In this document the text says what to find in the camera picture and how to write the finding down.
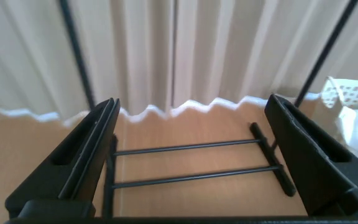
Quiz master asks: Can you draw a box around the beige curtain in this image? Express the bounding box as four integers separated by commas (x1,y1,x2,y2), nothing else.
0,0,358,123

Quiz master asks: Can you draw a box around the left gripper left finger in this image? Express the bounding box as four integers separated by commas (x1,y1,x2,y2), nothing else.
4,97,121,218

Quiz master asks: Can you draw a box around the white laundry basket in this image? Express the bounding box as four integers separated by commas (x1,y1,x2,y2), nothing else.
320,76,358,110

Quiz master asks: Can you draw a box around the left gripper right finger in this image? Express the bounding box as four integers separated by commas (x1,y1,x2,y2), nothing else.
264,93,358,217

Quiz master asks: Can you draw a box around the black clothes rack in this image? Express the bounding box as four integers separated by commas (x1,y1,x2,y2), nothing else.
57,0,358,218

